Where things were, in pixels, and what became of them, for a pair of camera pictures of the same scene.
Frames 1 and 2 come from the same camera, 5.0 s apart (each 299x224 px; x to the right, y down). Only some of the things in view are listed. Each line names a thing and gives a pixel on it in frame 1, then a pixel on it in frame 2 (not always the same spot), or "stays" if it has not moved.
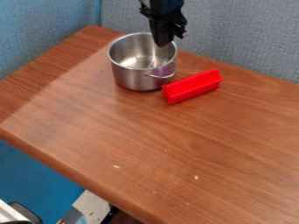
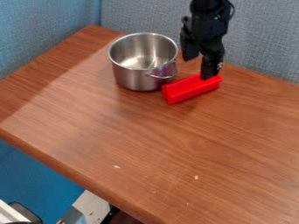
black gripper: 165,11 → 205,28
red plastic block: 191,87 stays
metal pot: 142,66 stays
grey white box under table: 90,210 stays
